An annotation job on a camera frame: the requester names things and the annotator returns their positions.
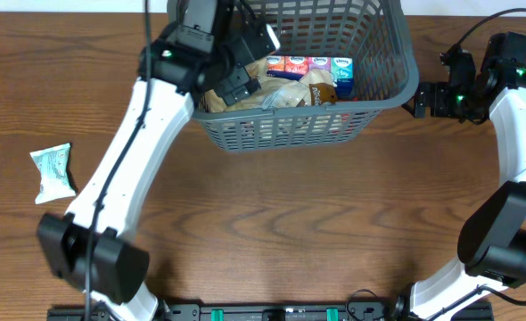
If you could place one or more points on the Kleenex tissue multipack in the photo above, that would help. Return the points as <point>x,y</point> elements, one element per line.
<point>336,71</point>

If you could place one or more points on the cream snack pouch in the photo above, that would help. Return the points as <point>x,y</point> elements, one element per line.
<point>258,70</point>

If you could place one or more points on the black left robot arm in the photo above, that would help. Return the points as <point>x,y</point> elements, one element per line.
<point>90,246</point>

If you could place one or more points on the dried mushroom pouch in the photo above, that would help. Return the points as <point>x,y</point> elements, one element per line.
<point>320,88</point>

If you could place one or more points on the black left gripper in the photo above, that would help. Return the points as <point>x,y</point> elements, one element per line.
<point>236,83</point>

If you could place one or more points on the mint green snack packet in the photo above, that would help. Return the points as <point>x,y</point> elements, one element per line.
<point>54,180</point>

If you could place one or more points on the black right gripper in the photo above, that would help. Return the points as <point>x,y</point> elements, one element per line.
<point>422,100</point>

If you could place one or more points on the grey plastic basket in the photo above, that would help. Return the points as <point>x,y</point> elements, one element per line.
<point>374,34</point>

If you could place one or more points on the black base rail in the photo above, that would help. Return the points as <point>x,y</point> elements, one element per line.
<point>363,310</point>

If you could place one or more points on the tan paper bag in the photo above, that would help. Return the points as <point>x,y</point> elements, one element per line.
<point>275,93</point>

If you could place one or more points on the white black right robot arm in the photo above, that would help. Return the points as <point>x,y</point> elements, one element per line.
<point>491,247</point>

